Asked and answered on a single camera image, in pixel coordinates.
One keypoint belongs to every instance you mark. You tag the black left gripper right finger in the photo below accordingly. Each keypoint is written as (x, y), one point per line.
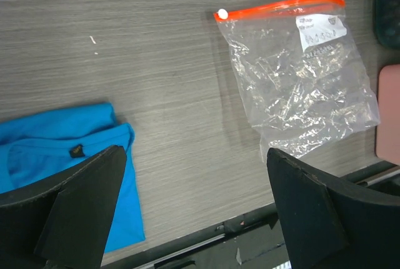
(330, 222)

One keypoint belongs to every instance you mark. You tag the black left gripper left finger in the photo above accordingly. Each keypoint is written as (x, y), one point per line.
(63, 221)

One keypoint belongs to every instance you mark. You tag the clear orange zip bag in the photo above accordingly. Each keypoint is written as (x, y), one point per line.
(299, 73)

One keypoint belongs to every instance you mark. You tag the blue folded t-shirt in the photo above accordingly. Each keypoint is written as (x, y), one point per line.
(40, 145)

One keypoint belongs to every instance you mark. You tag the pink compartment tray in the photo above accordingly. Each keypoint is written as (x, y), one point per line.
(387, 133)

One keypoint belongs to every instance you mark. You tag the teal fruit basket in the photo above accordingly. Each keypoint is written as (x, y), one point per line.
(386, 22)

